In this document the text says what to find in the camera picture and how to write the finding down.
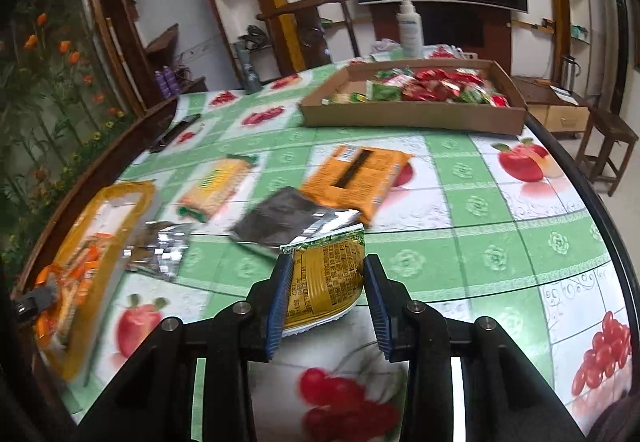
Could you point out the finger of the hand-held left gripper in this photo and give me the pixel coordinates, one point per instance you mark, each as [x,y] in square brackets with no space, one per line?
[35,304]

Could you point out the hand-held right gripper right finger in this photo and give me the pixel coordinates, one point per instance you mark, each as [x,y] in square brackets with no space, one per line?
[381,312]

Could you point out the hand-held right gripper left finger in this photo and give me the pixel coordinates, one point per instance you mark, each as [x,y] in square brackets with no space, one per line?
[277,312]

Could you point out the orange snack packet round logo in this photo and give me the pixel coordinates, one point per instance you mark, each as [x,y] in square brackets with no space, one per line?
[75,267]

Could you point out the yellow snack packet green edge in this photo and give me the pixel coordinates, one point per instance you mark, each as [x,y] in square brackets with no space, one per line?
[325,282]

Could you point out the dark silver foil packet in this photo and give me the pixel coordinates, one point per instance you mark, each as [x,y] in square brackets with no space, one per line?
[280,222]

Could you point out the orange snack packet black stripe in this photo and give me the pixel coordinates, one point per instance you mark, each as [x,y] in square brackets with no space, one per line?
[370,192]

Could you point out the small silver foil packet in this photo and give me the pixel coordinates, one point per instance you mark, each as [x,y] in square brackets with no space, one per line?
[160,252]

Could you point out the yellow translucent plastic bag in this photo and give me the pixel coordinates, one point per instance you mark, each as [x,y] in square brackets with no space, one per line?
[120,194]

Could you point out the yellow cracker packet green ends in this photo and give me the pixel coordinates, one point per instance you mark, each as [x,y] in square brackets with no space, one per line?
[215,187]

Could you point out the fruit print tablecloth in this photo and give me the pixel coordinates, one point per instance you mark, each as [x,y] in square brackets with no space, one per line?
[475,232]

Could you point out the cardboard tray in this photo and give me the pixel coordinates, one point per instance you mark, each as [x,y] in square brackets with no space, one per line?
[400,115]

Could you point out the black remote control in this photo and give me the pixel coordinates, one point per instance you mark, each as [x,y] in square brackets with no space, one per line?
[175,132]

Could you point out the pile of red green packets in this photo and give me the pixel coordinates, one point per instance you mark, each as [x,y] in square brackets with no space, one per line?
[440,85]

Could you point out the grey spray can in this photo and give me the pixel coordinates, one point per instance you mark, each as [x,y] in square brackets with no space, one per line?
[248,72]

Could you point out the crumpled white wrapper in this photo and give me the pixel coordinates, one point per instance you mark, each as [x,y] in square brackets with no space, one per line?
[385,48]

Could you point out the low wooden cabinet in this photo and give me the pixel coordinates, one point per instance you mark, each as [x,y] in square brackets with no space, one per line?
[560,115]

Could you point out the loose red snack packet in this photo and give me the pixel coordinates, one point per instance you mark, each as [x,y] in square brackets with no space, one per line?
[442,52]

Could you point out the white spray bottle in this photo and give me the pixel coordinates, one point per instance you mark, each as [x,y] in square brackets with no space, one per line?
[410,32]

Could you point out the white paper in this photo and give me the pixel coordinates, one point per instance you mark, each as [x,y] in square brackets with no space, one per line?
[562,91]

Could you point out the wooden stool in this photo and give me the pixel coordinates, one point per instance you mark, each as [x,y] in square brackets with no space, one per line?
[612,122]

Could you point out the metal kettle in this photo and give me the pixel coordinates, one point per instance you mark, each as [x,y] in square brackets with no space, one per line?
[570,70]

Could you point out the wooden armchair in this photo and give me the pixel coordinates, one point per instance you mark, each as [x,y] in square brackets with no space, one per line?
[300,5]

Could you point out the tall white black appliance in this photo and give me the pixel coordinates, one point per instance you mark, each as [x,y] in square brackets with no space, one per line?
[620,22]

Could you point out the flower wall poster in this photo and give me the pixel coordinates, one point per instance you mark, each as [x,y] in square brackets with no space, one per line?
[45,97]

